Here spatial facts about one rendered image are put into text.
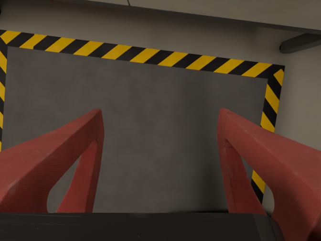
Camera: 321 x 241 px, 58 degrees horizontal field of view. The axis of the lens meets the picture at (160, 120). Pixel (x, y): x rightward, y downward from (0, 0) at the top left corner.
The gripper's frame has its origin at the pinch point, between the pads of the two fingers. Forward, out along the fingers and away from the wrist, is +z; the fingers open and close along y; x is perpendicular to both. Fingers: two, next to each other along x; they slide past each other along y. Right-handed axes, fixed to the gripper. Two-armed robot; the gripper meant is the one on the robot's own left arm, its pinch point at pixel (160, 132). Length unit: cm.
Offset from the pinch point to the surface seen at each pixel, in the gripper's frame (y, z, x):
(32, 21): 50, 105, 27
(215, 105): -22, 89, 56
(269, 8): -23, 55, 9
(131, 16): 11, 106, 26
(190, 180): -13, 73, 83
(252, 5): -20, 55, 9
